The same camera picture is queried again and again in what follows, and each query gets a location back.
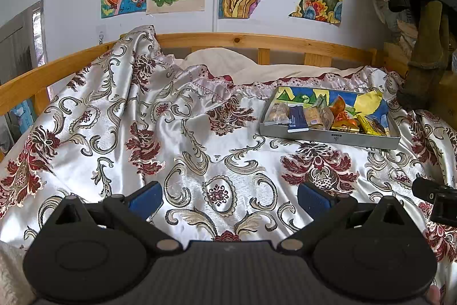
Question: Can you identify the cream pillow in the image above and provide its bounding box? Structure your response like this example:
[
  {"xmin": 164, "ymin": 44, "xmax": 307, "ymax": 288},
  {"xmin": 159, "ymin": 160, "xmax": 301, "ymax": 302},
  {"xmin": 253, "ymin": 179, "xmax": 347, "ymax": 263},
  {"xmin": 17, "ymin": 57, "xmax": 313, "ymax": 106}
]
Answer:
[{"xmin": 175, "ymin": 48, "xmax": 358, "ymax": 84}]

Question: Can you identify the yellow snack bar packet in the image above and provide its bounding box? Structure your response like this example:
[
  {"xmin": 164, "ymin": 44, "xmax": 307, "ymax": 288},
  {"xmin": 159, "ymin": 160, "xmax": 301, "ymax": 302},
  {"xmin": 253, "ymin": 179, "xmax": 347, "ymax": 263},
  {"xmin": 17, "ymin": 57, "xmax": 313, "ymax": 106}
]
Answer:
[{"xmin": 357, "ymin": 115, "xmax": 388, "ymax": 137}]

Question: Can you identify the grey framed mirror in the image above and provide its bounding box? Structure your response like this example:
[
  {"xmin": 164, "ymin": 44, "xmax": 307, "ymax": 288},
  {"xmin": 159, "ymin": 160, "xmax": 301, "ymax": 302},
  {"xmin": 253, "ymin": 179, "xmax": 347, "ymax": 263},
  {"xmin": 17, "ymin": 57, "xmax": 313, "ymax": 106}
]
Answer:
[{"xmin": 0, "ymin": 0, "xmax": 49, "ymax": 87}]

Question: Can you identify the orange transparent snack packet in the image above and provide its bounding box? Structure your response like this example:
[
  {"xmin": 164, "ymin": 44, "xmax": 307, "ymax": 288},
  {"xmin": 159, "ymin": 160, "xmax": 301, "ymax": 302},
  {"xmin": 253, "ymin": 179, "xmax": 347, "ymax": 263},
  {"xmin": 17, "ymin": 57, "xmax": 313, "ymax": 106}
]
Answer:
[{"xmin": 328, "ymin": 95, "xmax": 348, "ymax": 121}]

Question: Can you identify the mustard yellow snack packet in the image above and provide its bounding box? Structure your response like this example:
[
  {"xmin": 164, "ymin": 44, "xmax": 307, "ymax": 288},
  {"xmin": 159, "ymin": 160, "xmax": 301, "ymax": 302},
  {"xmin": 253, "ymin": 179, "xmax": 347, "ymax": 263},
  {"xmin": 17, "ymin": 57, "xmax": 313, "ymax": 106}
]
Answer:
[{"xmin": 331, "ymin": 121, "xmax": 361, "ymax": 134}]

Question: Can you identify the floral satin blanket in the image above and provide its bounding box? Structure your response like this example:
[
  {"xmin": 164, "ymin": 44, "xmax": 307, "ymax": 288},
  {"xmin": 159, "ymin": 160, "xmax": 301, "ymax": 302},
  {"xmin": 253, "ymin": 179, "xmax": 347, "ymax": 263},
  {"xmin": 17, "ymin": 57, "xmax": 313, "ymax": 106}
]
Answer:
[{"xmin": 0, "ymin": 25, "xmax": 457, "ymax": 305}]

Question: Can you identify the clear cracker packet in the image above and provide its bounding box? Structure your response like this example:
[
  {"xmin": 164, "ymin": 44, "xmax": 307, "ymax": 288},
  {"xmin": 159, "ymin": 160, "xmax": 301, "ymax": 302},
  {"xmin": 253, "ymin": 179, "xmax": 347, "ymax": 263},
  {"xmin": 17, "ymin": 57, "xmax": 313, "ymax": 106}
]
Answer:
[{"xmin": 305, "ymin": 107, "xmax": 325, "ymax": 130}]

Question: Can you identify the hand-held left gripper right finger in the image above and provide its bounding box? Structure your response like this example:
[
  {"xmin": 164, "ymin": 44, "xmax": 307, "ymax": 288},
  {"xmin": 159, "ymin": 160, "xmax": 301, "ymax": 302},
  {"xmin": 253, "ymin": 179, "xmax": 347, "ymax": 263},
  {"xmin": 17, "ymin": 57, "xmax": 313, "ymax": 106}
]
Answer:
[{"xmin": 280, "ymin": 181, "xmax": 408, "ymax": 252}]

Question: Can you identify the blue object under rail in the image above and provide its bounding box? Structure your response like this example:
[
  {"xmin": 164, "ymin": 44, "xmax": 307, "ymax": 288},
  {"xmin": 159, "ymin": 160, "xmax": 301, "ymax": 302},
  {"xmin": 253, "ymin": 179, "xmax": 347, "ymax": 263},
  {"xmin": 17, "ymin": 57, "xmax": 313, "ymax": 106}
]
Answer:
[{"xmin": 9, "ymin": 101, "xmax": 36, "ymax": 134}]

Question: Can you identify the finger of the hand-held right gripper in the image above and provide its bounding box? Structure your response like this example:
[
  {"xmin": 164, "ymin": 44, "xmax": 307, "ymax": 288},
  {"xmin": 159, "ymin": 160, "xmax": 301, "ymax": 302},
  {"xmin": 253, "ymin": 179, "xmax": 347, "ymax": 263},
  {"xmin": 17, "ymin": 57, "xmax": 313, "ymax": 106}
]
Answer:
[
  {"xmin": 430, "ymin": 192, "xmax": 457, "ymax": 223},
  {"xmin": 412, "ymin": 176, "xmax": 457, "ymax": 200}
]

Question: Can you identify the brown hanging garment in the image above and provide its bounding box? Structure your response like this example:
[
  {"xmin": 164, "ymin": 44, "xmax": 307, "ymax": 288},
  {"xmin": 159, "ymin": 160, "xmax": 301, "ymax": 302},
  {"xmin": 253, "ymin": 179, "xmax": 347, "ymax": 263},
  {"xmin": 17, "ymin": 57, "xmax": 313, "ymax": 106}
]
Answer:
[{"xmin": 396, "ymin": 0, "xmax": 452, "ymax": 111}]

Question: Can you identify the wooden furniture frame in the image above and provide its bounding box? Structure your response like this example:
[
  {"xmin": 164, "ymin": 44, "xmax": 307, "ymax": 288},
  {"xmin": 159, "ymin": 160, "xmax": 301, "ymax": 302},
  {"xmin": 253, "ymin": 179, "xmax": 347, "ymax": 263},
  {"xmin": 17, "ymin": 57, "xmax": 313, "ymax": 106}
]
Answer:
[{"xmin": 384, "ymin": 41, "xmax": 457, "ymax": 120}]

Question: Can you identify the colourful drawing sheet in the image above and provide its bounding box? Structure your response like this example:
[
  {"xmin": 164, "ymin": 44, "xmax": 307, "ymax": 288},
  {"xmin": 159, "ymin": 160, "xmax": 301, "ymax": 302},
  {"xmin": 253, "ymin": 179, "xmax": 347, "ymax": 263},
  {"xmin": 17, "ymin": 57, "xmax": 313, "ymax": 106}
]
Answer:
[{"xmin": 275, "ymin": 87, "xmax": 390, "ymax": 134}]

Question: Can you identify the blue pen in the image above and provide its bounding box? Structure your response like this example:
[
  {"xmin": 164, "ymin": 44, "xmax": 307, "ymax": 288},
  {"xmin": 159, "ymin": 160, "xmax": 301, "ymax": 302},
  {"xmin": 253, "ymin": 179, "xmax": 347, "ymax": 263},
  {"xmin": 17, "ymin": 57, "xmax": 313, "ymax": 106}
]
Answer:
[{"xmin": 287, "ymin": 105, "xmax": 309, "ymax": 133}]

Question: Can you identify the patterned cloth pile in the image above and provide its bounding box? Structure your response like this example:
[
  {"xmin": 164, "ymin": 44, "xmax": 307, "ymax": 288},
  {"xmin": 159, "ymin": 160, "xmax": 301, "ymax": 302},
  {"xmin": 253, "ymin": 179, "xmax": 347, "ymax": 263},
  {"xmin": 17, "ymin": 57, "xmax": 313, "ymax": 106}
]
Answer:
[{"xmin": 368, "ymin": 0, "xmax": 422, "ymax": 41}]

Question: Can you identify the grey shallow box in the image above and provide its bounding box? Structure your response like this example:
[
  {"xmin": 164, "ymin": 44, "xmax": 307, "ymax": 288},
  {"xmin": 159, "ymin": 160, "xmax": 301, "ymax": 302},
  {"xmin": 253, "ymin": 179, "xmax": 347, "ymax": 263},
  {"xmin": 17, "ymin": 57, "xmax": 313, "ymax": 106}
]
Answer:
[{"xmin": 259, "ymin": 86, "xmax": 401, "ymax": 150}]

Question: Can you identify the clear puffed rice packet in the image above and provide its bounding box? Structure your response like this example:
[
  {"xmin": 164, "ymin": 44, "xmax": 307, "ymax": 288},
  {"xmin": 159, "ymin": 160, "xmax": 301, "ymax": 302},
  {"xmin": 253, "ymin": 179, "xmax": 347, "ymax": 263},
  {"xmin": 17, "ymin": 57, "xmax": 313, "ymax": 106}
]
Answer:
[{"xmin": 266, "ymin": 101, "xmax": 290, "ymax": 125}]

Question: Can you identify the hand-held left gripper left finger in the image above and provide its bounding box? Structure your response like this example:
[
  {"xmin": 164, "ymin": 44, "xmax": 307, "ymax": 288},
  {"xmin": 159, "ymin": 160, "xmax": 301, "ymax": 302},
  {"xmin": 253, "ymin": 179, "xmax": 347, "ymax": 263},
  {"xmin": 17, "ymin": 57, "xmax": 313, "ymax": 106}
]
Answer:
[{"xmin": 53, "ymin": 180, "xmax": 183, "ymax": 252}]

